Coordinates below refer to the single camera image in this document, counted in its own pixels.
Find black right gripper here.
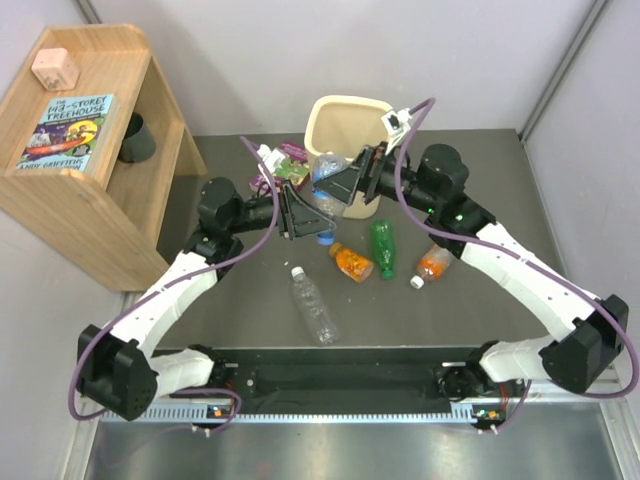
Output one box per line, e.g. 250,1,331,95
312,142,439,216

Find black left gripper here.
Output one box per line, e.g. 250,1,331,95
227,179,337,241

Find clear bottle blue cap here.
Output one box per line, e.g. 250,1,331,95
311,153,347,221

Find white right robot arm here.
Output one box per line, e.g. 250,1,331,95
314,144,629,396

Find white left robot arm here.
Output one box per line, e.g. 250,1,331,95
70,177,336,421

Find cream plastic bin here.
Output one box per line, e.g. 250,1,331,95
303,95,398,221

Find purple Treehouse book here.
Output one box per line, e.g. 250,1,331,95
252,141,310,192

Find green plastic bottle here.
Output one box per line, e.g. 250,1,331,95
370,219,396,280

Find small orange bottle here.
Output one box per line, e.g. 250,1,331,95
329,242,374,283

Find orange bottle white cap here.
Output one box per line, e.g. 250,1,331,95
410,244,453,290

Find dark grey cup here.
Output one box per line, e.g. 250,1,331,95
118,112,156,163

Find wooden shelf unit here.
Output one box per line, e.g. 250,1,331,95
1,24,207,291

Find blue Treehouse book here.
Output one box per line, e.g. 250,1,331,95
15,94,120,173

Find pink cube block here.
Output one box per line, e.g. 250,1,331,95
31,47,80,91

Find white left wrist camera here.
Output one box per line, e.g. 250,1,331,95
257,144,287,175

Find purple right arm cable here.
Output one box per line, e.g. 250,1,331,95
393,97,640,400

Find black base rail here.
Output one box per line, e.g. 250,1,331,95
182,346,499,416

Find white slotted cable duct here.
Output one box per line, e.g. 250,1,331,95
99,403,481,425

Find aluminium corner post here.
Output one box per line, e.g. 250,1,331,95
518,0,612,145

